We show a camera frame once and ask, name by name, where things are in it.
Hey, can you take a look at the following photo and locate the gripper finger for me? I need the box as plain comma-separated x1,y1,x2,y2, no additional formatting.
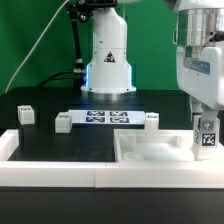
189,96,202,121
199,106,220,133

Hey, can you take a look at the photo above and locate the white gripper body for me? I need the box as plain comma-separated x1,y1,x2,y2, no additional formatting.
176,47,224,110

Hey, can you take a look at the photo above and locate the white square tabletop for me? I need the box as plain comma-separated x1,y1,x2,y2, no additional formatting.
114,129,194,162

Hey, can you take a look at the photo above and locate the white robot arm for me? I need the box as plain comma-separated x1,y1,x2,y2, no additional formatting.
76,0,224,132

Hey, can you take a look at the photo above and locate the blue marker sheet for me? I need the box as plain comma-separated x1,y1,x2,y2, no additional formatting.
69,110,145,125

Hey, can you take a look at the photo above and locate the white U-shaped obstacle fence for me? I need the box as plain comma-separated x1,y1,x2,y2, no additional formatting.
0,130,224,188

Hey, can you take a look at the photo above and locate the black cable bundle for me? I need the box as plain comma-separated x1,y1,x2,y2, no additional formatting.
37,69,87,89

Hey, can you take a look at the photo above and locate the white cable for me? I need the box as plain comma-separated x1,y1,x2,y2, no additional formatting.
4,0,72,94

